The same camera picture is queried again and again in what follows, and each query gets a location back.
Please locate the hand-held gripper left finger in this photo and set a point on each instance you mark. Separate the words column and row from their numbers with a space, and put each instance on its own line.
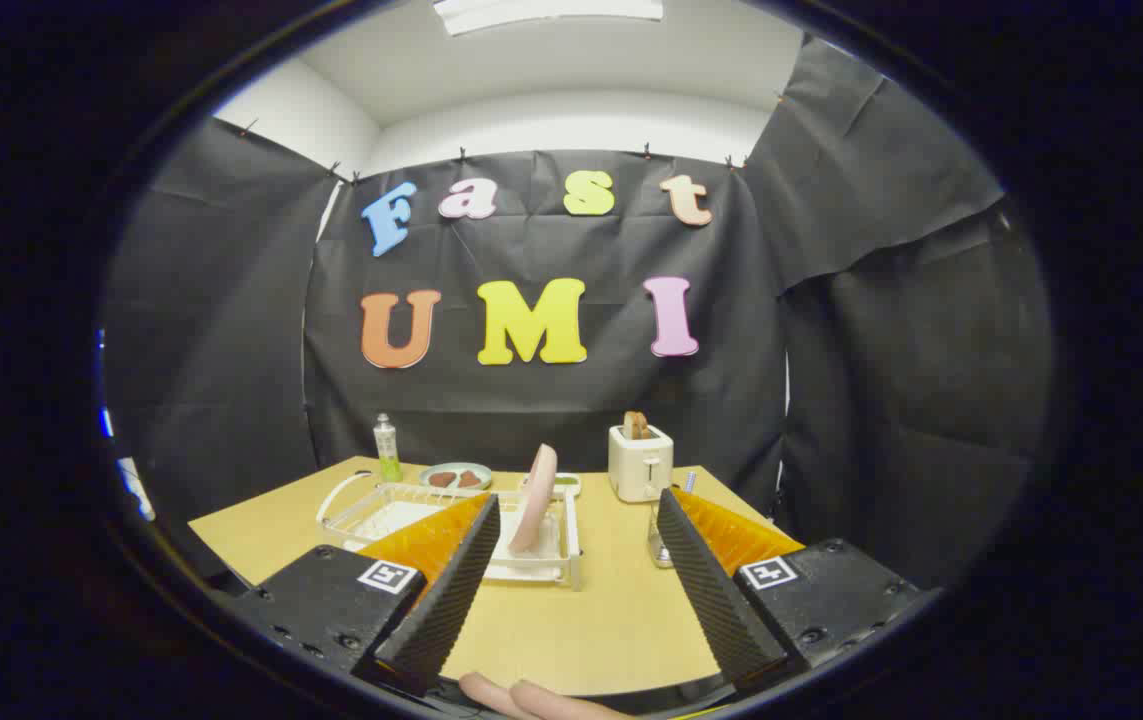
column 451, row 600

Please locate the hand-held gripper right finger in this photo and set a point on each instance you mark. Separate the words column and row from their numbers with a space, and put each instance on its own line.
column 711, row 590

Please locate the pink plate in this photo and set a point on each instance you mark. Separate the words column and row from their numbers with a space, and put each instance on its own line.
column 534, row 500

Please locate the pale green plate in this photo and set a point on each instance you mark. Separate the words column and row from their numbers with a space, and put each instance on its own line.
column 455, row 467

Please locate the cream toaster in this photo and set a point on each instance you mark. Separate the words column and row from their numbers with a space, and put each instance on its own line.
column 639, row 470

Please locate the clear bottle with green liquid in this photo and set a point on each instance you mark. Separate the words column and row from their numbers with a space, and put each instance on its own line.
column 388, row 455

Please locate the white divided snack tray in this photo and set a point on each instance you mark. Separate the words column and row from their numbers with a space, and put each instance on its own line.
column 569, row 485

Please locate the brown toast slice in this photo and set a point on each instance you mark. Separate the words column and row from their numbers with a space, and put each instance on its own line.
column 635, row 426

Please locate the black backdrop cloth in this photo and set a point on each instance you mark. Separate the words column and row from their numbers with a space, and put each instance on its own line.
column 581, row 400

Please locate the white ceiling light panel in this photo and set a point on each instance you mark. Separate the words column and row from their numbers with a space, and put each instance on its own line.
column 546, row 12

